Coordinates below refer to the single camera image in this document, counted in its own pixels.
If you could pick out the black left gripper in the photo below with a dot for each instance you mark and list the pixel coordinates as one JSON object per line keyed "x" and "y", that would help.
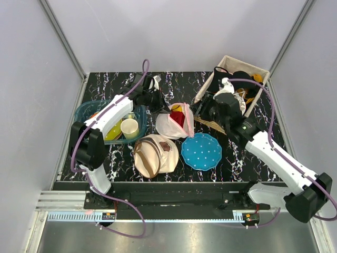
{"x": 160, "y": 106}

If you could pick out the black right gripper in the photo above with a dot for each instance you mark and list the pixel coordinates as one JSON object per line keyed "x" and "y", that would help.
{"x": 200, "y": 107}

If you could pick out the yellow bra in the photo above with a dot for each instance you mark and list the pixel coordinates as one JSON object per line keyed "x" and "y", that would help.
{"x": 176, "y": 108}

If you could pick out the white mesh laundry bag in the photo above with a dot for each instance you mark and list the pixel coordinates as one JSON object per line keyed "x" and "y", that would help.
{"x": 168, "y": 128}

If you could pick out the red bra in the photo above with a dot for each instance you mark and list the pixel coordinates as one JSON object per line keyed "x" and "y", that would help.
{"x": 178, "y": 116}

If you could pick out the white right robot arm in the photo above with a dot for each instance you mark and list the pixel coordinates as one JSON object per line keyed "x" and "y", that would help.
{"x": 306, "y": 191}

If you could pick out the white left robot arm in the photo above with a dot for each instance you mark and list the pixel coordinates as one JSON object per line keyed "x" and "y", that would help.
{"x": 86, "y": 145}

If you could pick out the pink beige bra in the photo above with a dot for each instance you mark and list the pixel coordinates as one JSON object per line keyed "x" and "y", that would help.
{"x": 242, "y": 104}

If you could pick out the black bra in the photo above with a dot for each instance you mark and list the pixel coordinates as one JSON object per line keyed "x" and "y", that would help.
{"x": 220, "y": 73}

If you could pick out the yellow black garment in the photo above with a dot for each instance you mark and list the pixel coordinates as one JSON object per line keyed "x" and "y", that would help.
{"x": 251, "y": 92}

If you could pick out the teal plastic bin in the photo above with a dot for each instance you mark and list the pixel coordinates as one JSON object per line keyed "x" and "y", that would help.
{"x": 88, "y": 109}

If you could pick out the cream paper cup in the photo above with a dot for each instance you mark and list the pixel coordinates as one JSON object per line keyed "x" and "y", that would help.
{"x": 130, "y": 128}

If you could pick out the yellow dotted plate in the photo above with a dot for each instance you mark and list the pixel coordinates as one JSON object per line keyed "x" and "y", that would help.
{"x": 115, "y": 132}

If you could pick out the blue dotted plate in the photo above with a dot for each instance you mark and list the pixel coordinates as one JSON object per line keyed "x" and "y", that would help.
{"x": 201, "y": 152}

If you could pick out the cream capybara pouch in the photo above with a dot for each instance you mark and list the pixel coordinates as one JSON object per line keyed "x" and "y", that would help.
{"x": 155, "y": 154}

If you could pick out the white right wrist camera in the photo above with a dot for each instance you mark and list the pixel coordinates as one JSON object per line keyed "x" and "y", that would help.
{"x": 227, "y": 86}

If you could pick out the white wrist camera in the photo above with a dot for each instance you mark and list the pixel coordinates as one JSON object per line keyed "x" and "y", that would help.
{"x": 227, "y": 86}
{"x": 154, "y": 83}

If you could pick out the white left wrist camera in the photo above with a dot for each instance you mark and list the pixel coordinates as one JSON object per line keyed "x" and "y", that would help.
{"x": 154, "y": 83}

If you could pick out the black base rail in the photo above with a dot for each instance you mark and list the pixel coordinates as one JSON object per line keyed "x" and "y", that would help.
{"x": 164, "y": 200}

